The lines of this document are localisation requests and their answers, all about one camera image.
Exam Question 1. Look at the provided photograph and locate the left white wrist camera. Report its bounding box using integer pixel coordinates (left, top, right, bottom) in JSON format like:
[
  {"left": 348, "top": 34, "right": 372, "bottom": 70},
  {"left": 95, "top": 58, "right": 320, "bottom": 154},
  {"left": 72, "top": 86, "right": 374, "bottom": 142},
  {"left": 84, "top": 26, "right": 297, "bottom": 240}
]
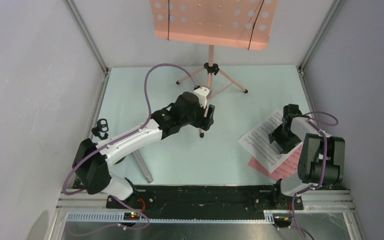
[{"left": 193, "top": 85, "right": 211, "bottom": 109}]

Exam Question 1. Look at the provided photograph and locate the pink music stand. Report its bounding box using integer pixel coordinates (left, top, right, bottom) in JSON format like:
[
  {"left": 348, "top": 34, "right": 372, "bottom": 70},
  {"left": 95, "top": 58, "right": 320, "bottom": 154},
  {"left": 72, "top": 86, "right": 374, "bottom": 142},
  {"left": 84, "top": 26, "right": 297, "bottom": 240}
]
[{"left": 149, "top": 0, "right": 279, "bottom": 139}]

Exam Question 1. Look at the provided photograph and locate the left aluminium frame post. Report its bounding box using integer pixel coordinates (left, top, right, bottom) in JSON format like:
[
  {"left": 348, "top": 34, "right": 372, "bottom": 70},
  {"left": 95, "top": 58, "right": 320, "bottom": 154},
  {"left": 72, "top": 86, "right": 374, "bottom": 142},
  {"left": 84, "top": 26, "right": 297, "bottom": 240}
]
[{"left": 63, "top": 0, "right": 109, "bottom": 76}]

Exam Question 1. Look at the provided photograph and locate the white slotted cable duct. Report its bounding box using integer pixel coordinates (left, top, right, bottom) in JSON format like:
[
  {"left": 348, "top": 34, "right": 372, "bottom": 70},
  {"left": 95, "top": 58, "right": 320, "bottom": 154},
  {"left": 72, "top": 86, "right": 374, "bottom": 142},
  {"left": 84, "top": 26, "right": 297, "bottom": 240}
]
[{"left": 66, "top": 211, "right": 275, "bottom": 224}]

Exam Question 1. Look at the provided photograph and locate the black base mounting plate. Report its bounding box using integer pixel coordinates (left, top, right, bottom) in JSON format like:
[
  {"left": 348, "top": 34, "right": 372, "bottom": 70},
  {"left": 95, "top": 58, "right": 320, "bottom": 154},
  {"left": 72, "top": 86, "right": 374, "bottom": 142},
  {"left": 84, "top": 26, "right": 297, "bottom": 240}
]
[{"left": 124, "top": 184, "right": 304, "bottom": 220}]

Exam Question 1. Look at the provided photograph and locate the right aluminium frame post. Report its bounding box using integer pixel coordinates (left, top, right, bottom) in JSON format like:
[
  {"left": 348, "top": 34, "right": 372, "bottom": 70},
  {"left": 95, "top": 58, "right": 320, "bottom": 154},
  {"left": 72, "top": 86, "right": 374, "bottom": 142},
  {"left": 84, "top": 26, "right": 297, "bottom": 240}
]
[{"left": 298, "top": 0, "right": 345, "bottom": 73}]

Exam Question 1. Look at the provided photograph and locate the white sheet music page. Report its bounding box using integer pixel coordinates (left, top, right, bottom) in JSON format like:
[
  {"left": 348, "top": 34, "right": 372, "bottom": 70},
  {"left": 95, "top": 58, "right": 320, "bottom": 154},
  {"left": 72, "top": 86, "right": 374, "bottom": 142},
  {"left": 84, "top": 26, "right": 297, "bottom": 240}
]
[{"left": 237, "top": 108, "right": 303, "bottom": 173}]

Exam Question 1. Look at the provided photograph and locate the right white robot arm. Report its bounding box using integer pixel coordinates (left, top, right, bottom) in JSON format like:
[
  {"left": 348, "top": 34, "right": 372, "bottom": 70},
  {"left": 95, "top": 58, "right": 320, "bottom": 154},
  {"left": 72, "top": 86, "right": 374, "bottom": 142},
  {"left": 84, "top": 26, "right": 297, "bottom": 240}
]
[{"left": 268, "top": 104, "right": 346, "bottom": 209}]

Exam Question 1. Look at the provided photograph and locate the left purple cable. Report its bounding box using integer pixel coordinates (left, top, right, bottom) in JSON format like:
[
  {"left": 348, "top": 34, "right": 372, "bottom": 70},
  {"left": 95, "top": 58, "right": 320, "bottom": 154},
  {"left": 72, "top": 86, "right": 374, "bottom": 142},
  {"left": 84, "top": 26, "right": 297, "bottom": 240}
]
[{"left": 61, "top": 62, "right": 200, "bottom": 237}]

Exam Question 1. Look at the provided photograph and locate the aluminium frame post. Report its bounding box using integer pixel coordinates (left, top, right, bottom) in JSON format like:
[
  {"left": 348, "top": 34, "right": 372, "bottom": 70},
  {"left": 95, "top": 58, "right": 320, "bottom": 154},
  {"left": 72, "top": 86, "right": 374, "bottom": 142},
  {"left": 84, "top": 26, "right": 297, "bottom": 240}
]
[
  {"left": 63, "top": 0, "right": 109, "bottom": 76},
  {"left": 298, "top": 0, "right": 345, "bottom": 73}
]

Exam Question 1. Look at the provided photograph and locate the grey metal microphone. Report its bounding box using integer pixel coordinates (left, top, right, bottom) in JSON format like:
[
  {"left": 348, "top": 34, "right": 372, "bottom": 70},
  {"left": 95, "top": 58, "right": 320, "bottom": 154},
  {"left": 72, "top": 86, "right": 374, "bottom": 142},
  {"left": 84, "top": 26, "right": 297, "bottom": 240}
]
[{"left": 132, "top": 150, "right": 154, "bottom": 183}]

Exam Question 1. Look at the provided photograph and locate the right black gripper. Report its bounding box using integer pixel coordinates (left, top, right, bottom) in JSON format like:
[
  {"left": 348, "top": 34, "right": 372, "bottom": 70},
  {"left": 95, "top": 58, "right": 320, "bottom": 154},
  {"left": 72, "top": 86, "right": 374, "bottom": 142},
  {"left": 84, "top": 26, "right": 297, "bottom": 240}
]
[{"left": 267, "top": 124, "right": 302, "bottom": 154}]

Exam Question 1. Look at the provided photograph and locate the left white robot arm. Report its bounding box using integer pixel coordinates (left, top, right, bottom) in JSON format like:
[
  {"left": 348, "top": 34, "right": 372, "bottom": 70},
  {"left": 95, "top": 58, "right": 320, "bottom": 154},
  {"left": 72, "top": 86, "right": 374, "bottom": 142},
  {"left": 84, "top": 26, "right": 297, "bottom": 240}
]
[{"left": 72, "top": 87, "right": 215, "bottom": 208}]

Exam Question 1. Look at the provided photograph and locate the pink paper sheet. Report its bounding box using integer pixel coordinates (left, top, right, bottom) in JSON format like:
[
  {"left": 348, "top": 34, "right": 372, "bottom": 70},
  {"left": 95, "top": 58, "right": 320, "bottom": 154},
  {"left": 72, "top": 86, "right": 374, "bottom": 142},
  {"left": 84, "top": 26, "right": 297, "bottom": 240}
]
[{"left": 247, "top": 145, "right": 303, "bottom": 181}]

